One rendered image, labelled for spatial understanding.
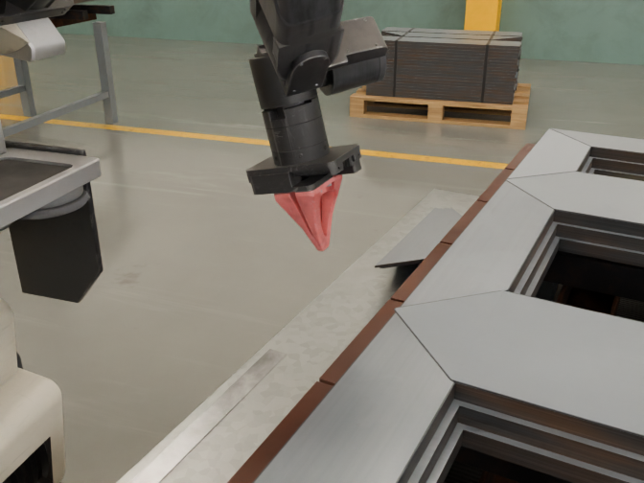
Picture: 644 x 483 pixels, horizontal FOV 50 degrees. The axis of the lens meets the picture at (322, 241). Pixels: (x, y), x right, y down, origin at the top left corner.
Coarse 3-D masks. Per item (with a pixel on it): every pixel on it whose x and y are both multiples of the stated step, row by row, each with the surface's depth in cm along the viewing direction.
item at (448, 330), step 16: (432, 304) 71; (448, 304) 71; (464, 304) 71; (480, 304) 71; (432, 320) 68; (448, 320) 68; (464, 320) 68; (480, 320) 68; (416, 336) 65; (432, 336) 65; (448, 336) 65; (464, 336) 65; (432, 352) 63; (448, 352) 63; (464, 352) 63; (448, 368) 60
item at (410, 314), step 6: (408, 306) 70; (414, 306) 70; (420, 306) 70; (426, 306) 70; (396, 312) 69; (402, 312) 69; (408, 312) 69; (414, 312) 69; (420, 312) 69; (402, 318) 68; (408, 318) 68; (414, 318) 68; (420, 318) 68; (408, 324) 67; (414, 324) 67
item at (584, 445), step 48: (576, 240) 94; (624, 240) 91; (528, 288) 81; (432, 432) 55; (480, 432) 58; (528, 432) 57; (576, 432) 55; (624, 432) 53; (432, 480) 53; (576, 480) 55; (624, 480) 53
